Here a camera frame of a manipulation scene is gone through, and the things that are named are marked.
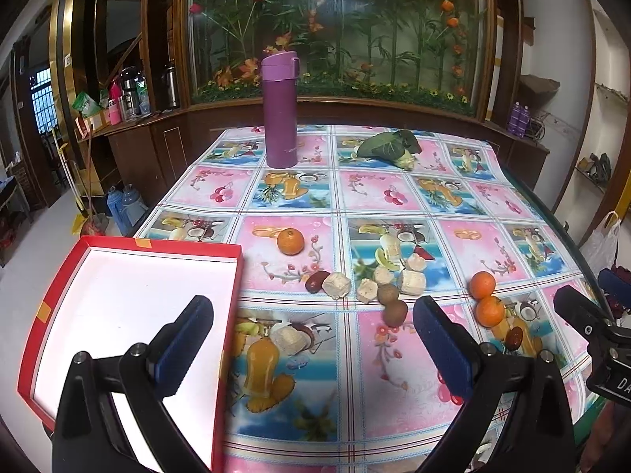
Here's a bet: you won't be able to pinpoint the pink bottle on counter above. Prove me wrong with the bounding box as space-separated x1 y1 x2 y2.
108 81 123 125

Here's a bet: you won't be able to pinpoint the red white shallow box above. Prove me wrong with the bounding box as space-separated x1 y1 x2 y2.
17 236 244 472

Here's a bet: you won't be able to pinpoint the brown kiwi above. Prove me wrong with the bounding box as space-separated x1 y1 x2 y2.
377 284 400 306
382 300 409 328

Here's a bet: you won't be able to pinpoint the fruit print tablecloth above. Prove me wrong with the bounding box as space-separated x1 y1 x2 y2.
138 125 596 472

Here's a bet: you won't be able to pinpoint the green leafy vegetable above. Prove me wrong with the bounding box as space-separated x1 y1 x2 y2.
356 129 422 171

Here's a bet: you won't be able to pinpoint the orange mandarin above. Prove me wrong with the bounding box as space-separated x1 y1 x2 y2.
475 296 505 328
467 271 496 301
276 227 305 256

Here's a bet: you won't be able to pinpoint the white plastic bag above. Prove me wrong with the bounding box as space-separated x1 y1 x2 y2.
580 210 622 277

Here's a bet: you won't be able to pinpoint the steel thermos flask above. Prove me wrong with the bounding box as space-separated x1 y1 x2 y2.
162 63 179 109

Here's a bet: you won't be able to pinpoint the purple bottles on shelf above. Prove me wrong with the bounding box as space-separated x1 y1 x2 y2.
507 101 530 138

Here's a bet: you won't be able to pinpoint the purple thermos bottle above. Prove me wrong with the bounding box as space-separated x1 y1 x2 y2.
262 51 299 169

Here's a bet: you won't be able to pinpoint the red broom and dustpan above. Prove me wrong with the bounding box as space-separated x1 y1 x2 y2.
51 126 109 236

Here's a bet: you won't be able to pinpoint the beige sugarcane chunk small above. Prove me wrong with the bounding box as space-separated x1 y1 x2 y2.
373 265 395 285

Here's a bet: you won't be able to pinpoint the blue thermos jug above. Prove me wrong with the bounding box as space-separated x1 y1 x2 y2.
107 186 132 236

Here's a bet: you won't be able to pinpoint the beige sugarcane chunk top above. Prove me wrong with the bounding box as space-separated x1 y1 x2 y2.
405 253 427 272

